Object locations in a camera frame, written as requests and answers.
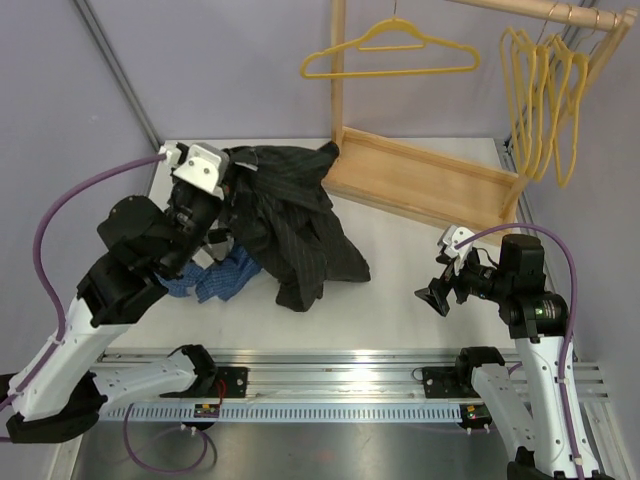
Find black pinstripe shirt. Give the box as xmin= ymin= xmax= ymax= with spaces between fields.
xmin=224 ymin=141 xmax=371 ymax=312

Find blue plaid shirt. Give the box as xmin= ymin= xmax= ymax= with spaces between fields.
xmin=158 ymin=245 xmax=262 ymax=304

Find hanger of plaid shirt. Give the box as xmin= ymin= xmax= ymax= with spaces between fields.
xmin=503 ymin=30 xmax=550 ymax=175

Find hanger of checkered shirt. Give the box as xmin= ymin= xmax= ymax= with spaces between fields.
xmin=499 ymin=27 xmax=537 ymax=174

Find yellow hanger of blue shirt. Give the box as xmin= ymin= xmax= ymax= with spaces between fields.
xmin=532 ymin=34 xmax=573 ymax=181

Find yellow hanger of white shirt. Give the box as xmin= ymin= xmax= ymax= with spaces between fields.
xmin=551 ymin=37 xmax=589 ymax=188

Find hanger of black shirt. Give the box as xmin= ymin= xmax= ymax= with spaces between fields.
xmin=299 ymin=1 xmax=481 ymax=80

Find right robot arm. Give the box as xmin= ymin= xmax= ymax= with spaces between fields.
xmin=415 ymin=225 xmax=607 ymax=479

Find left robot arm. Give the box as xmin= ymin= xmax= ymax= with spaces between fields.
xmin=1 ymin=181 xmax=223 ymax=444

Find wooden clothes rack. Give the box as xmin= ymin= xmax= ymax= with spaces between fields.
xmin=325 ymin=1 xmax=639 ymax=230

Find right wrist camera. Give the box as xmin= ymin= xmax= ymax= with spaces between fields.
xmin=437 ymin=225 xmax=474 ymax=268

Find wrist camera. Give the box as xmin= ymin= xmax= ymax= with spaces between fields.
xmin=158 ymin=142 xmax=230 ymax=200
xmin=437 ymin=225 xmax=474 ymax=268

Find aluminium rail base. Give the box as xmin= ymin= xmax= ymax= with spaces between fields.
xmin=95 ymin=347 xmax=609 ymax=403

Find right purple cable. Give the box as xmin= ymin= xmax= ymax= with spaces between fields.
xmin=452 ymin=223 xmax=586 ymax=480

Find white slotted cable duct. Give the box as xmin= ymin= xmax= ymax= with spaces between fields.
xmin=103 ymin=401 xmax=462 ymax=423

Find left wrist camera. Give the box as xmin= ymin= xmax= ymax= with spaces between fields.
xmin=158 ymin=142 xmax=230 ymax=200

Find purple cable under duct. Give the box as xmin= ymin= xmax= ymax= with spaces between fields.
xmin=122 ymin=402 xmax=219 ymax=474

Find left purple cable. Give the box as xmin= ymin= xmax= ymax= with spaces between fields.
xmin=0 ymin=153 xmax=169 ymax=441

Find aluminium corner frame post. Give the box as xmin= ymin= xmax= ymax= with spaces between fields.
xmin=71 ymin=0 xmax=161 ymax=150

